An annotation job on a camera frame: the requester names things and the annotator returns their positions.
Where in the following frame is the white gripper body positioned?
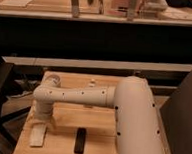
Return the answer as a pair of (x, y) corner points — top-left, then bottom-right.
(35, 102), (53, 123)

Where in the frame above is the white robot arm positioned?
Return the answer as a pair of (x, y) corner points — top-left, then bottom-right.
(33, 74), (165, 154)

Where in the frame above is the white paper cup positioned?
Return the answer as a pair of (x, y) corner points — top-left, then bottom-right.
(47, 74), (61, 87)

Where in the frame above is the black rectangular block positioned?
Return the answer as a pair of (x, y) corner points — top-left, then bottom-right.
(74, 127), (86, 154)

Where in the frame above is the small white bottle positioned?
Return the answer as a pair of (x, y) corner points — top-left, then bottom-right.
(88, 79), (96, 87)

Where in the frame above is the dark panel at right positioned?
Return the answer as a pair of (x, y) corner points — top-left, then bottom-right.
(160, 70), (192, 154)

